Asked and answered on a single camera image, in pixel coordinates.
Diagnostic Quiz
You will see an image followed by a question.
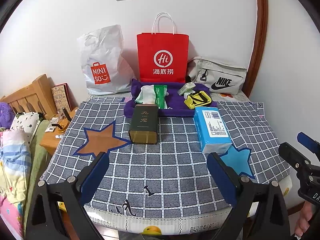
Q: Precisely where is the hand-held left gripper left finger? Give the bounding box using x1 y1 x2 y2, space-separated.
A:
26 151 110 240

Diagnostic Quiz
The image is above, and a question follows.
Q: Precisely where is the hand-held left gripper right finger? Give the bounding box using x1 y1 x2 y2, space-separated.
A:
207 152 292 240

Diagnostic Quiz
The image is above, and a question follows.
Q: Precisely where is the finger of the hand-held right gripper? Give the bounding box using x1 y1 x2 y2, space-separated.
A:
297 132 320 155
278 142 316 173

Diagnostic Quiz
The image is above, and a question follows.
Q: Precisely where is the person's right hand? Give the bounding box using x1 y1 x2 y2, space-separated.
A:
294 201 314 238

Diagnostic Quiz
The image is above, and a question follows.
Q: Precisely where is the blue tissue pack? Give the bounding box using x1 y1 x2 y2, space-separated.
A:
194 107 233 154

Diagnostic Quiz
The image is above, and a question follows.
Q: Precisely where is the wooden nightstand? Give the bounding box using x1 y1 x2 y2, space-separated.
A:
40 106 79 157

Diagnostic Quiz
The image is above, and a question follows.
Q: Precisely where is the glass teapot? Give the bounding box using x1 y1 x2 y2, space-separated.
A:
51 115 70 133

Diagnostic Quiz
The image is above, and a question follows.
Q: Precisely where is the grey checked star cloth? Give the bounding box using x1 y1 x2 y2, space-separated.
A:
40 95 292 212

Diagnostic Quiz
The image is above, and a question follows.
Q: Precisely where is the white printed table cover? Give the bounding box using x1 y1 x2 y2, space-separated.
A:
82 90 293 234

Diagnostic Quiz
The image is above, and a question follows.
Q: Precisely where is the dark green tin box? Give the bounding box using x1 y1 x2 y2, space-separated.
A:
129 104 159 145

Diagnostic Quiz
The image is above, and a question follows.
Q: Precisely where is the yellow black mesh pouch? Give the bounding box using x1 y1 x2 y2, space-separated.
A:
184 91 212 110

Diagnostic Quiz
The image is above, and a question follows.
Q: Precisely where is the colourful printed quilt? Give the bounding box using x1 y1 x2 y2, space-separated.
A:
0 127 32 239

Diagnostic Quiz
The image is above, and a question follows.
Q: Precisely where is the patterned book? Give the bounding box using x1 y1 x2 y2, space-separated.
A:
51 83 73 113

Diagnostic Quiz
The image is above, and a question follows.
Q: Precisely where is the white flower print pillow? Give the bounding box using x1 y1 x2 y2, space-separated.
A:
10 112 42 140

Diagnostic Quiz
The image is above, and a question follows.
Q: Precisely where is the purple towel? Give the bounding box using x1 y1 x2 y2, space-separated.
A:
124 79 217 117

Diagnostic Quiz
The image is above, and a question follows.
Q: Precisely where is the pale green cloth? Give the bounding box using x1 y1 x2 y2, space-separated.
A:
135 90 156 105

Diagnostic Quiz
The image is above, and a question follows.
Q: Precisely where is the small green pack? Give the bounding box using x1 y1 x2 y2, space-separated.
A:
178 82 195 96

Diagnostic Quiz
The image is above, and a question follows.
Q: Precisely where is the wooden headboard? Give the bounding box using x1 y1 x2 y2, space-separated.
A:
0 74 58 120

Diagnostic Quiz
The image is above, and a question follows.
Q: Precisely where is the green wet wipes packet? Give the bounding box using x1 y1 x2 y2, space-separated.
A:
153 84 168 110

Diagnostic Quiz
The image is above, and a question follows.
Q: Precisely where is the grey waist bag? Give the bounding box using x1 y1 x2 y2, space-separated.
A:
186 56 247 95

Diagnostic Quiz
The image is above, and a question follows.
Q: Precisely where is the purple plush toy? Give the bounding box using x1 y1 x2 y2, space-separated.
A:
0 102 15 128

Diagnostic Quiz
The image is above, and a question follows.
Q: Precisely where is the white plastic shopping bag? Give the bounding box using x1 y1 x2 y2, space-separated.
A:
77 24 137 95

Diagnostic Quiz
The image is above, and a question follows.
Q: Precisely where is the red paper bag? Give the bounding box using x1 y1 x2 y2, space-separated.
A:
137 12 190 83

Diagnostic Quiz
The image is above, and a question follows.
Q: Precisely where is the brown wooden door frame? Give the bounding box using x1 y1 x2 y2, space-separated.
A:
241 0 269 98

